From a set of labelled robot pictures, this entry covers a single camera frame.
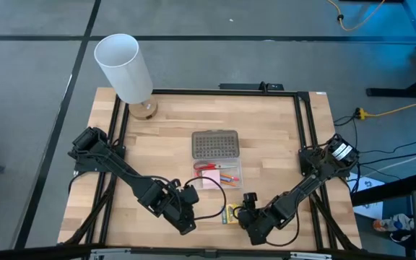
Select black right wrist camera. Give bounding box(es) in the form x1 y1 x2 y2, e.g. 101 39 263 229
243 192 259 211

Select yellow extension cord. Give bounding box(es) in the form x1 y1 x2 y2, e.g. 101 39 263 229
354 103 416 121

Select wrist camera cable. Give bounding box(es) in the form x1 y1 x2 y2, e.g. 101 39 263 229
184 175 228 222
264 211 301 248

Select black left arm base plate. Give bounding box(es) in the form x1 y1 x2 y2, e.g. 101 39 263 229
73 144 124 173

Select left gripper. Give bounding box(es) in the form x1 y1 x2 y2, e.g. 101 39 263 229
145 178 197 235

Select pink sticky note pad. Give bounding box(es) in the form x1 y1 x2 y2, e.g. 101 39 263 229
201 169 222 190

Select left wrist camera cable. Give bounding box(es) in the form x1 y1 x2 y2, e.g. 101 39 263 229
184 175 228 222

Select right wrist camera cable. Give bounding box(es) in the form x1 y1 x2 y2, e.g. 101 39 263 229
264 211 301 248

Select black bar mount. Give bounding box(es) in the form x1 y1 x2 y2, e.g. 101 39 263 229
219 82 285 92

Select clear pencil case grey lid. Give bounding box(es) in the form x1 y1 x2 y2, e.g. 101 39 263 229
191 129 244 191

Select black aluminium table frame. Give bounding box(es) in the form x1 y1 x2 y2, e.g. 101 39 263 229
61 88 363 252

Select yellow green crayon box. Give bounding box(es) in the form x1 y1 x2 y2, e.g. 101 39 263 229
221 203 244 225

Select yellow floor cable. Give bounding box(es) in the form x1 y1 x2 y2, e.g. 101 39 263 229
326 0 388 33

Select red handled scissors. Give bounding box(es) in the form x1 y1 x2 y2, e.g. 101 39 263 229
193 162 238 173

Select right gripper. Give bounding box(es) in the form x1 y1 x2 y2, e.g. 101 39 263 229
235 204 282 247

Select black bar silver brackets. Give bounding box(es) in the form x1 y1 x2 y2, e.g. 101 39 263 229
0 243 416 260

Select white paper blue logos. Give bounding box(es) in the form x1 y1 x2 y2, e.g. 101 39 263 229
348 172 385 220

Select black desk leg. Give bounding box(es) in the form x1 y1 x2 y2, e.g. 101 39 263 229
365 68 416 98

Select white cylindrical lamp shade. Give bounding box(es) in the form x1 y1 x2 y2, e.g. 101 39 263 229
93 33 154 105

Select black floor cables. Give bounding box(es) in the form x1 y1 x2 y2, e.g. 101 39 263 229
333 115 416 194

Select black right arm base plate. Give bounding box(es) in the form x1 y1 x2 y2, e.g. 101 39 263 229
298 147 350 178

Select person's orange white shoe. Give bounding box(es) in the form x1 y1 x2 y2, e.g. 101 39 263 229
372 212 415 243

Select black slanted desk bar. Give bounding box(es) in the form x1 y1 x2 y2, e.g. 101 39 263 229
350 172 416 207

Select white cable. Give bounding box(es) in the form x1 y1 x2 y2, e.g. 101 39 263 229
359 145 416 175

